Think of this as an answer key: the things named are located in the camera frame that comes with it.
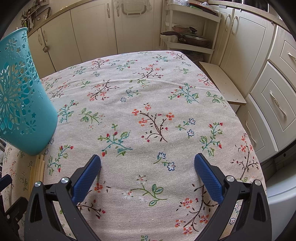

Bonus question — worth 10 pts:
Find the teal perforated plastic basket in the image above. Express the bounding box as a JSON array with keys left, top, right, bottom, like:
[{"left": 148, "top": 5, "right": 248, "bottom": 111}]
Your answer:
[{"left": 0, "top": 27, "right": 58, "bottom": 156}]

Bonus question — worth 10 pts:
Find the floral tablecloth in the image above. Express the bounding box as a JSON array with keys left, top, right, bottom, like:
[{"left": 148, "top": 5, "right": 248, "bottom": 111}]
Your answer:
[{"left": 2, "top": 50, "right": 266, "bottom": 241}]

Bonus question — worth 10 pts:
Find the pink dish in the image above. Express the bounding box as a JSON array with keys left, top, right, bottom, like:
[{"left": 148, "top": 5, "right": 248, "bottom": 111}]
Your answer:
[{"left": 172, "top": 24, "right": 191, "bottom": 33}]

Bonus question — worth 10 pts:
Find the glass pan lid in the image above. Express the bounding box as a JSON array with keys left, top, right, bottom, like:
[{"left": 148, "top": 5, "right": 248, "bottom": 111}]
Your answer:
[{"left": 178, "top": 27, "right": 211, "bottom": 42}]

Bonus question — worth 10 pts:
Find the brown round tray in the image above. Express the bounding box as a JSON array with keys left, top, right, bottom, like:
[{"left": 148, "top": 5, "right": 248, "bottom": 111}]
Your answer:
[{"left": 188, "top": 1, "right": 219, "bottom": 14}]

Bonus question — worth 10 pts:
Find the white shelf rack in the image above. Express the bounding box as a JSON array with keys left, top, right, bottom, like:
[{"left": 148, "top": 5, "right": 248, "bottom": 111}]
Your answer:
[{"left": 159, "top": 3, "right": 221, "bottom": 56}]

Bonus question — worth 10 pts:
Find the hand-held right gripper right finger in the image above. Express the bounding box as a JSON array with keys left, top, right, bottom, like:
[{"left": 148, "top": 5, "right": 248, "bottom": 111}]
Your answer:
[{"left": 194, "top": 153, "right": 272, "bottom": 241}]

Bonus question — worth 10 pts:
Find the white plastic frame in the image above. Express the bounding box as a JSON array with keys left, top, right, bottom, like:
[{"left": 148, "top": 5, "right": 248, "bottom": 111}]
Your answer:
[{"left": 119, "top": 0, "right": 147, "bottom": 15}]

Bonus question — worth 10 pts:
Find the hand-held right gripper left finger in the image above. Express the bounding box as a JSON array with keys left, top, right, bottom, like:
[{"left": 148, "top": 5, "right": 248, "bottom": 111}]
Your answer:
[{"left": 24, "top": 155, "right": 102, "bottom": 241}]

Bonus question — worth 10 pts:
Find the dark handled frying pan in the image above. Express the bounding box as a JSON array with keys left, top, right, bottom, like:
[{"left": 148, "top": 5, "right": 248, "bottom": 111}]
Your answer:
[{"left": 160, "top": 31, "right": 211, "bottom": 48}]

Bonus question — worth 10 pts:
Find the white appliance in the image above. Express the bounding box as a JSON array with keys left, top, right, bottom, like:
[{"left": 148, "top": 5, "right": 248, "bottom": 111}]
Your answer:
[{"left": 264, "top": 166, "right": 296, "bottom": 241}]

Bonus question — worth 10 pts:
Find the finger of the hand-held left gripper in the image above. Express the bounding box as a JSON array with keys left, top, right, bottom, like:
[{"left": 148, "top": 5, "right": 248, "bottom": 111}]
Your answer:
[
  {"left": 4, "top": 197, "right": 29, "bottom": 229},
  {"left": 0, "top": 174, "right": 12, "bottom": 193}
]

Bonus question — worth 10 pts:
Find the cream drawer unit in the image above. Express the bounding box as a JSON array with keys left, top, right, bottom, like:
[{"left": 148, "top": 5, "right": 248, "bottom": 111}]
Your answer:
[{"left": 236, "top": 25, "right": 296, "bottom": 160}]

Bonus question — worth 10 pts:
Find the cream kitchen cabinet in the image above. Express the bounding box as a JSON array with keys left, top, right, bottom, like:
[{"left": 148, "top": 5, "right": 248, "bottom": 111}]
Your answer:
[
  {"left": 23, "top": 0, "right": 164, "bottom": 72},
  {"left": 211, "top": 6, "right": 278, "bottom": 93}
]

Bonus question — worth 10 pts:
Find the cream wooden board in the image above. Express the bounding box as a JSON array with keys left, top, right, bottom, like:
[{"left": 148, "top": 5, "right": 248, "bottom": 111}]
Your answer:
[{"left": 199, "top": 61, "right": 247, "bottom": 106}]

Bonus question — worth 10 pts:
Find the counter utensil rack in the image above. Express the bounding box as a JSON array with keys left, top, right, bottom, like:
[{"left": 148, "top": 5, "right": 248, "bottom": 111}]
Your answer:
[{"left": 20, "top": 5, "right": 51, "bottom": 29}]

